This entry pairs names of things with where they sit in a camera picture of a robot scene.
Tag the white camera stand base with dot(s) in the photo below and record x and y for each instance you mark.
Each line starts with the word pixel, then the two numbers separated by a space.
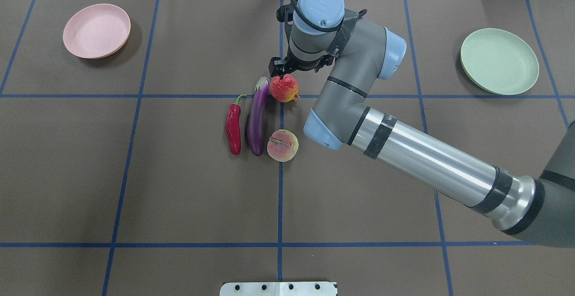
pixel 305 288

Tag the yellow pink peach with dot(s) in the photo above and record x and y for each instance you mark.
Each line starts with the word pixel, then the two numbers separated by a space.
pixel 282 145

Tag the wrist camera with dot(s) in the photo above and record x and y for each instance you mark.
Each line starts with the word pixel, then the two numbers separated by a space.
pixel 277 67

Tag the light green plate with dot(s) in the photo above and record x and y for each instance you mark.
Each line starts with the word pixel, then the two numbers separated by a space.
pixel 499 62

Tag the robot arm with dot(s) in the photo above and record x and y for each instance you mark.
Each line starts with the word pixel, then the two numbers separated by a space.
pixel 509 158

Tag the pink plate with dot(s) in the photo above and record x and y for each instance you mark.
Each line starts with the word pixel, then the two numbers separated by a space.
pixel 97 31

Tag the red chili pepper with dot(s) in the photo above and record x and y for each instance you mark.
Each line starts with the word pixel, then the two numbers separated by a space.
pixel 233 128

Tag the purple eggplant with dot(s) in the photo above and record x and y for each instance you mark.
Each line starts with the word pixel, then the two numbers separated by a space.
pixel 256 117

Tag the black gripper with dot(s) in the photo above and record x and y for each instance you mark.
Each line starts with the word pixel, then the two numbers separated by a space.
pixel 300 64

